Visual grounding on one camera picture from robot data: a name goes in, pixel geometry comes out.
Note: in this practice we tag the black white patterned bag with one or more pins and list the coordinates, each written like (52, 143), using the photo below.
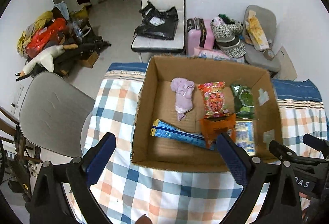
(227, 33)

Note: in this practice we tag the orange snack pack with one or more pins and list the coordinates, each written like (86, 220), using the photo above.
(211, 128)

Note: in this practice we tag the round tape roll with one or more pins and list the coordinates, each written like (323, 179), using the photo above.
(269, 54)

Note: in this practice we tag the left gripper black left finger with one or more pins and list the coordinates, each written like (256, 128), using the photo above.
(49, 203)

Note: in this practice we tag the cream blue tissue pack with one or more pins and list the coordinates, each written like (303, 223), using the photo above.
(244, 136)

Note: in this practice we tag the green wet wipes pack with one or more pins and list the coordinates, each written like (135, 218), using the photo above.
(243, 101)

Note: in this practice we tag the pink suitcase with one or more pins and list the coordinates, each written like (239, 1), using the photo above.
(199, 34)

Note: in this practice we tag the red plastic bag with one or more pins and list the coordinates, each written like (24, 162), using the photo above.
(42, 37)

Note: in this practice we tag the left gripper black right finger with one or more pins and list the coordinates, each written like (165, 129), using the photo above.
(282, 203)

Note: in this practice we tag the grey office chair back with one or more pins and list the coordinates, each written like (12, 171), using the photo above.
(53, 114)

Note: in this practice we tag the yellow paper bag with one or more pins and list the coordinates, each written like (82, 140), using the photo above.
(256, 32)

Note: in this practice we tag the red floral wet wipes pack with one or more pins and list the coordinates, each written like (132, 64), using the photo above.
(214, 99)

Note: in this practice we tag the person's hand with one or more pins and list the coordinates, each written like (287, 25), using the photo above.
(144, 220)

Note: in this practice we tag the purple fluffy cloth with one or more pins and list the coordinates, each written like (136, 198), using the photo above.
(183, 89)

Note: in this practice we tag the floral pillow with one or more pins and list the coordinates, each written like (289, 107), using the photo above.
(215, 54)

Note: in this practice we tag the plaid checkered bed sheet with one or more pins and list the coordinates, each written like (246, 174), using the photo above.
(125, 191)

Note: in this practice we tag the white leather chair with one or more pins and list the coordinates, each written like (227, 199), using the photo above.
(177, 45)

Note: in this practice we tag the grey fabric chair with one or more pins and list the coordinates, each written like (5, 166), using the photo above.
(268, 22)

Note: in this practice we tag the blue green package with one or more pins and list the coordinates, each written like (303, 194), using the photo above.
(161, 129)

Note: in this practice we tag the white goose plush toy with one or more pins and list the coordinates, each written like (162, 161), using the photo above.
(45, 58)

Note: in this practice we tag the black plastic bag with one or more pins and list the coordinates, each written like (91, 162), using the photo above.
(157, 24)

